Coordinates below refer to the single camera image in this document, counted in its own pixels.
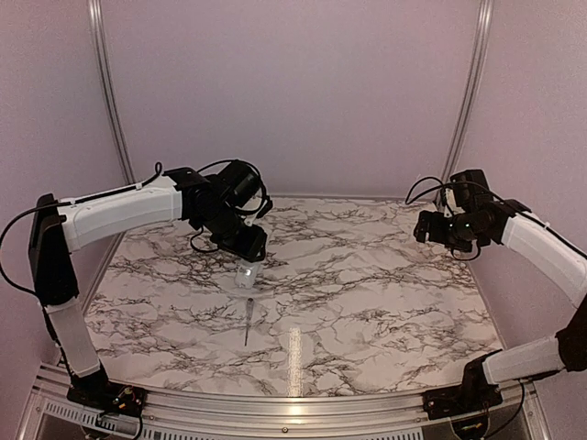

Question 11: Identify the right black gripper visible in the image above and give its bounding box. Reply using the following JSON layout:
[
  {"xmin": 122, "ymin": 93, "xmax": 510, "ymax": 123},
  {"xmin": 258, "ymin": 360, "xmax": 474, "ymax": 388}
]
[{"xmin": 413, "ymin": 210, "xmax": 485, "ymax": 252}]

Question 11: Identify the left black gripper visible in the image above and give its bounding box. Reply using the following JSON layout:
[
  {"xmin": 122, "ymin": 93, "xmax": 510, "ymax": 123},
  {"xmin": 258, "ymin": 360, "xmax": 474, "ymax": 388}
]
[{"xmin": 197, "ymin": 203, "xmax": 268, "ymax": 261}]

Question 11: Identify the white remote control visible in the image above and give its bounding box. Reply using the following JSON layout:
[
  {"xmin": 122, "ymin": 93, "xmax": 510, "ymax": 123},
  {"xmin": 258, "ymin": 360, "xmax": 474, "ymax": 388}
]
[{"xmin": 235, "ymin": 259, "xmax": 260, "ymax": 289}]

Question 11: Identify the clear handle screwdriver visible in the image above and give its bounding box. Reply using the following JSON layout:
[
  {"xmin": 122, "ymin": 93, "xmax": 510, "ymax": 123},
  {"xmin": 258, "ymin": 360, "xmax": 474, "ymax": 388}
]
[{"xmin": 244, "ymin": 298, "xmax": 254, "ymax": 346}]

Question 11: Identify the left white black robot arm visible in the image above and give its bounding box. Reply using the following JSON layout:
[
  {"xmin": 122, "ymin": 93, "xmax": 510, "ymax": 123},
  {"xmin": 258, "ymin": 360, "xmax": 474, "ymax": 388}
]
[{"xmin": 28, "ymin": 159, "xmax": 272, "ymax": 408}]

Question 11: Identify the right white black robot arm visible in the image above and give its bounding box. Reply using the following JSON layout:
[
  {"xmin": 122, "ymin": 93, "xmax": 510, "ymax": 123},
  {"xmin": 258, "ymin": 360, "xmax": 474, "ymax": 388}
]
[{"xmin": 414, "ymin": 169, "xmax": 586, "ymax": 411}]

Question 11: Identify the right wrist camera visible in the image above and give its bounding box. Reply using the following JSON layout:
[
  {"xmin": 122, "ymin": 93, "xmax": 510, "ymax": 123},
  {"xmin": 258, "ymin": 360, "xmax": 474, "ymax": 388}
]
[{"xmin": 435, "ymin": 186, "xmax": 461, "ymax": 217}]

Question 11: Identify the right black camera cable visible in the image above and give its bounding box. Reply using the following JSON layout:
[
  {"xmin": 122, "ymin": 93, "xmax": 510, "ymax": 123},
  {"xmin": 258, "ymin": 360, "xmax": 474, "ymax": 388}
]
[{"xmin": 404, "ymin": 176, "xmax": 449, "ymax": 205}]

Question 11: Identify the black camera cable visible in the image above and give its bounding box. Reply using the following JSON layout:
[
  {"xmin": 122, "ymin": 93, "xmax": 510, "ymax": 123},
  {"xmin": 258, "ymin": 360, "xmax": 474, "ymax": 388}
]
[
  {"xmin": 190, "ymin": 159, "xmax": 271, "ymax": 253},
  {"xmin": 404, "ymin": 176, "xmax": 449, "ymax": 205}
]

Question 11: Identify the left black camera cable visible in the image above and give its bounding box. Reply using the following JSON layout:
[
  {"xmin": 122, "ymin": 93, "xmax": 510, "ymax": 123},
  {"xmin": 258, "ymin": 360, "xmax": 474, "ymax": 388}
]
[{"xmin": 190, "ymin": 159, "xmax": 271, "ymax": 253}]

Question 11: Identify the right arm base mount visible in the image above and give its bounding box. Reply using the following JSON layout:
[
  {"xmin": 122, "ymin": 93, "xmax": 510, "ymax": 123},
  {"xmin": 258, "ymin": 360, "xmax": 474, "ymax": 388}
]
[{"xmin": 422, "ymin": 385, "xmax": 504, "ymax": 420}]

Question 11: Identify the front aluminium frame rail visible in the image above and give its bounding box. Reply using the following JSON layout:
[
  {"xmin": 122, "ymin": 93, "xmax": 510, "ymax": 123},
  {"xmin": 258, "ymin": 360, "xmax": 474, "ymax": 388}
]
[{"xmin": 27, "ymin": 361, "xmax": 551, "ymax": 440}]

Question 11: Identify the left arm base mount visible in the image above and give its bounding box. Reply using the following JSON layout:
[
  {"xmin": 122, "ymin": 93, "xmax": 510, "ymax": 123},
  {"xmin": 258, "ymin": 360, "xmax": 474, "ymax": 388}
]
[{"xmin": 67, "ymin": 383, "xmax": 147, "ymax": 417}]

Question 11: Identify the right aluminium frame post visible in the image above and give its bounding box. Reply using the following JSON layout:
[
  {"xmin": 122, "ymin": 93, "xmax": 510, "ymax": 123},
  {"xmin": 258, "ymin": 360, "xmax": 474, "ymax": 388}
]
[{"xmin": 441, "ymin": 0, "xmax": 494, "ymax": 182}]

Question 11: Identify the aluminium frame post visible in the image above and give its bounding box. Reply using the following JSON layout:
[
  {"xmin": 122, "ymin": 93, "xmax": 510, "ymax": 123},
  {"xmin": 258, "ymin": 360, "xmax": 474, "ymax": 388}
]
[
  {"xmin": 441, "ymin": 0, "xmax": 494, "ymax": 182},
  {"xmin": 87, "ymin": 0, "xmax": 137, "ymax": 183}
]

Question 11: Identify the left aluminium frame post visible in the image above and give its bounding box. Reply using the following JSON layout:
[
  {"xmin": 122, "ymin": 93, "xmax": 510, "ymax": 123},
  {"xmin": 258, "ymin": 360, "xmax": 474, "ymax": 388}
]
[{"xmin": 87, "ymin": 0, "xmax": 137, "ymax": 183}]

